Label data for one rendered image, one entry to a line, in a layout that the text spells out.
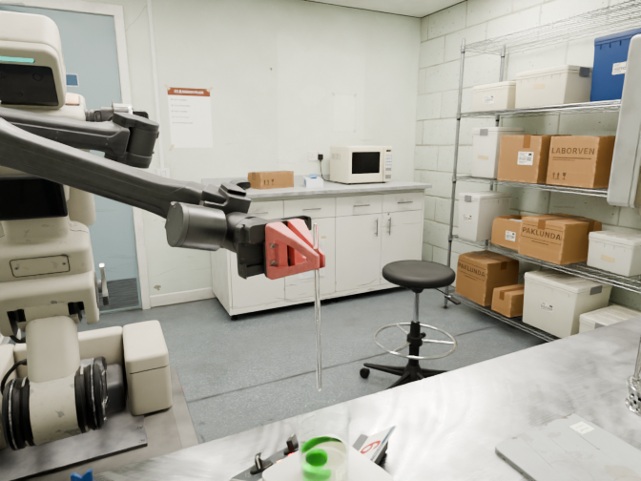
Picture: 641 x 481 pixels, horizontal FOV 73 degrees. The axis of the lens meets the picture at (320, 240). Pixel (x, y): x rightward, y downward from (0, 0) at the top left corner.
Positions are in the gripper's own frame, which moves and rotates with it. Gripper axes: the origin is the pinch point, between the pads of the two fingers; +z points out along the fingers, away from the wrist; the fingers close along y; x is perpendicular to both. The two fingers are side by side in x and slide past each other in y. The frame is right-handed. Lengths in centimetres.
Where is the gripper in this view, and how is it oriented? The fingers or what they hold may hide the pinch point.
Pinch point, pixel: (317, 260)
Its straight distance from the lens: 46.9
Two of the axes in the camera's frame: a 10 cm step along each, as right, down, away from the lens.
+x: 0.2, 9.7, 2.3
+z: 6.1, 1.7, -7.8
